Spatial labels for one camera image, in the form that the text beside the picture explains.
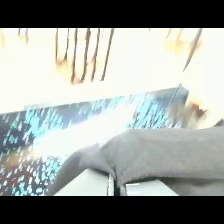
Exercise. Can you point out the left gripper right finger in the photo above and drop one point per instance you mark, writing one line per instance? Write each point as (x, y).
(146, 189)

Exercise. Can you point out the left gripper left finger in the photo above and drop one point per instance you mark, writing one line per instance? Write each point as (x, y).
(90, 185)

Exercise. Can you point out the wooden rack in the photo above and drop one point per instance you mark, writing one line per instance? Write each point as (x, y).
(73, 77)

